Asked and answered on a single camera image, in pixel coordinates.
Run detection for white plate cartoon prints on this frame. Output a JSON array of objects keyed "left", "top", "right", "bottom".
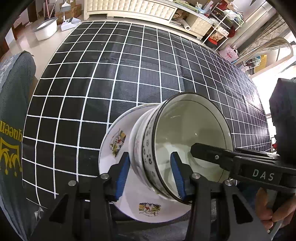
[{"left": 98, "top": 103, "right": 190, "bottom": 223}]

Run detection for green bowl patterned outside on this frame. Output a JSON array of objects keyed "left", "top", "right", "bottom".
[{"left": 141, "top": 92, "right": 233, "bottom": 205}]

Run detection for white bowl floral outside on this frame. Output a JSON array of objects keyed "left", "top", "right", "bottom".
[{"left": 128, "top": 104, "right": 158, "bottom": 187}]

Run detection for person's right hand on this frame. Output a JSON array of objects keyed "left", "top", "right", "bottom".
[{"left": 255, "top": 188, "right": 295, "bottom": 230}]

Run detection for black white grid tablecloth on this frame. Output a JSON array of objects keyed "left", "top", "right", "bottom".
[{"left": 22, "top": 22, "right": 271, "bottom": 206}]

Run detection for pink gift bag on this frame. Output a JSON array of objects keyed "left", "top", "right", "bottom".
[{"left": 219, "top": 45, "right": 238, "bottom": 62}]

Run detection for patterned beige curtain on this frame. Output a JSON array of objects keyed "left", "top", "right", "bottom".
[{"left": 238, "top": 13, "right": 289, "bottom": 55}]

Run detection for grey chair cover gold crown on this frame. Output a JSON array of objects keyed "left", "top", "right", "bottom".
[{"left": 1, "top": 51, "right": 36, "bottom": 240}]

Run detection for white paper roll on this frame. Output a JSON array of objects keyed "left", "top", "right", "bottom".
[{"left": 180, "top": 19, "right": 191, "bottom": 31}]

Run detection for white dustpan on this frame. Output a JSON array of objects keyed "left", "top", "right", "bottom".
[{"left": 61, "top": 18, "right": 81, "bottom": 31}]

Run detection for silver standing air conditioner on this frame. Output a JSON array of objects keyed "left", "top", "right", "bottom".
[{"left": 228, "top": 1, "right": 276, "bottom": 48}]

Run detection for white plastic tub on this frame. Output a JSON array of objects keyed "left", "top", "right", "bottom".
[{"left": 33, "top": 17, "right": 58, "bottom": 41}]

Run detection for cream tufted TV cabinet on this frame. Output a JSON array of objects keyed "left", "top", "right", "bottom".
[{"left": 83, "top": 0, "right": 213, "bottom": 39}]

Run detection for cardboard box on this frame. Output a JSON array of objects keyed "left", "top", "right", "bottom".
[{"left": 55, "top": 4, "right": 82, "bottom": 25}]

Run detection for white wire shelf rack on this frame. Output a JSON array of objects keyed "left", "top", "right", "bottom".
[{"left": 202, "top": 1, "right": 245, "bottom": 50}]

